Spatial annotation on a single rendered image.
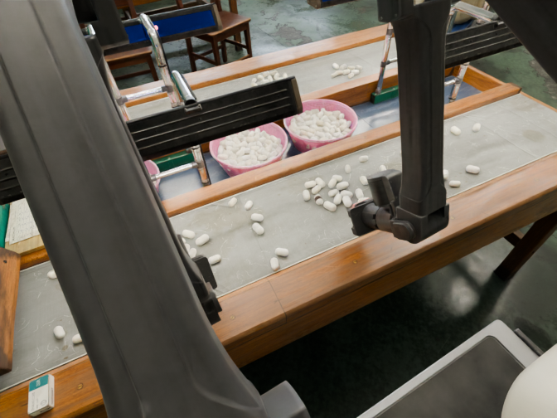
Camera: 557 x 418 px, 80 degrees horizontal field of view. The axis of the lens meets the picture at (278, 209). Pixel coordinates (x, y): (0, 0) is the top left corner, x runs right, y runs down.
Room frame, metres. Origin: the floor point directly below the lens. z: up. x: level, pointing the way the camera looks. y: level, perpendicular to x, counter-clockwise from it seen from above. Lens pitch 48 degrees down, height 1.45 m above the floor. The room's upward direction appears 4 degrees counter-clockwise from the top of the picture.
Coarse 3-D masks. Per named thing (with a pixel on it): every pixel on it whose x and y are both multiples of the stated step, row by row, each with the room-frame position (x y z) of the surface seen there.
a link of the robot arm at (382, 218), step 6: (390, 204) 0.42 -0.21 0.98; (378, 210) 0.44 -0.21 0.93; (384, 210) 0.43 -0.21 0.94; (390, 210) 0.41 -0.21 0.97; (378, 216) 0.43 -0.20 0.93; (384, 216) 0.41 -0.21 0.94; (390, 216) 0.40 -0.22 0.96; (378, 222) 0.42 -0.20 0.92; (384, 222) 0.41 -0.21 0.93; (384, 228) 0.40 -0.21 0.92; (390, 228) 0.39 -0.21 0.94
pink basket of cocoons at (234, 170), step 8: (256, 128) 1.04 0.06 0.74; (264, 128) 1.03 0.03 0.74; (272, 128) 1.02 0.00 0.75; (280, 128) 0.99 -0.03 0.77; (280, 136) 0.98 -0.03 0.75; (216, 144) 0.96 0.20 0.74; (216, 152) 0.93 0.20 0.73; (216, 160) 0.84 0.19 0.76; (272, 160) 0.82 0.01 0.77; (224, 168) 0.86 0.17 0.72; (232, 168) 0.82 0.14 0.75; (240, 168) 0.80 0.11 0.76; (248, 168) 0.80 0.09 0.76; (256, 168) 0.81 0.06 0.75; (232, 176) 0.84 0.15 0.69
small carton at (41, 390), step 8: (48, 376) 0.21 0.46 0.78; (32, 384) 0.20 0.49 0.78; (40, 384) 0.19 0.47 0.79; (48, 384) 0.19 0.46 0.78; (32, 392) 0.18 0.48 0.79; (40, 392) 0.18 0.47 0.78; (48, 392) 0.18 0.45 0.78; (32, 400) 0.17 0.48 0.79; (40, 400) 0.17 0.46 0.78; (48, 400) 0.17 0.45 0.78; (32, 408) 0.15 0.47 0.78; (40, 408) 0.15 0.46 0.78; (48, 408) 0.16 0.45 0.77
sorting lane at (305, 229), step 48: (384, 144) 0.89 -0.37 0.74; (480, 144) 0.86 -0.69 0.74; (528, 144) 0.84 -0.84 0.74; (240, 192) 0.71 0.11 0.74; (288, 192) 0.70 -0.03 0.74; (192, 240) 0.55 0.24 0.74; (240, 240) 0.53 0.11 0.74; (288, 240) 0.52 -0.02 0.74; (336, 240) 0.51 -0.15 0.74; (48, 288) 0.43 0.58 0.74; (240, 288) 0.39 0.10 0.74; (48, 336) 0.31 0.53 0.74; (0, 384) 0.21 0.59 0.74
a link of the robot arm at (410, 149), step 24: (384, 0) 0.47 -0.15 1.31; (408, 0) 0.45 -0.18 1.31; (432, 0) 0.49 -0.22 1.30; (456, 0) 0.49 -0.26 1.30; (408, 24) 0.46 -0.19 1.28; (432, 24) 0.45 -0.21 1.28; (408, 48) 0.46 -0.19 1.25; (432, 48) 0.44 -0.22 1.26; (408, 72) 0.45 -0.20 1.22; (432, 72) 0.43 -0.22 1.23; (408, 96) 0.44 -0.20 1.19; (432, 96) 0.42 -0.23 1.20; (408, 120) 0.43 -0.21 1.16; (432, 120) 0.41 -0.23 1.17; (408, 144) 0.41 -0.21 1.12; (432, 144) 0.39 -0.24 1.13; (408, 168) 0.40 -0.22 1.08; (432, 168) 0.38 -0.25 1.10; (408, 192) 0.38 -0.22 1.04; (432, 192) 0.37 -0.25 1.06; (408, 216) 0.36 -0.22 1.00; (432, 216) 0.36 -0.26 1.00
